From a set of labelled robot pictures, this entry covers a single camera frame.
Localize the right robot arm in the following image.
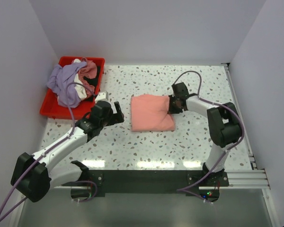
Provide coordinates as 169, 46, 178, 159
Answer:
168, 82, 245, 186

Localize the aluminium frame rail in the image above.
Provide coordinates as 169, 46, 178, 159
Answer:
8, 62, 279, 227

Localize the black t shirt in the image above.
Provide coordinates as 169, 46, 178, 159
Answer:
84, 65, 101, 101

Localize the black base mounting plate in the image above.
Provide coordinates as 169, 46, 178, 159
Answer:
63, 170, 230, 202

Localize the lavender t shirt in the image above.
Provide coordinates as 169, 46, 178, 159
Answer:
46, 62, 87, 108

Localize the white t shirt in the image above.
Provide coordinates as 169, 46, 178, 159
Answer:
72, 58, 90, 100

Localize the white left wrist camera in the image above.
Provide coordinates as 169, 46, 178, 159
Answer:
95, 91, 108, 104

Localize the red plastic bin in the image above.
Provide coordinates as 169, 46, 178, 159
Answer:
40, 57, 105, 120

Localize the salmon pink t shirt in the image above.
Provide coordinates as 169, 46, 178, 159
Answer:
131, 94, 175, 132

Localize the dusty rose t shirt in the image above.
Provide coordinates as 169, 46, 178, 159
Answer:
79, 58, 98, 97

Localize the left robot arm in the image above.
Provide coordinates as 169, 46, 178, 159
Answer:
11, 101, 124, 202

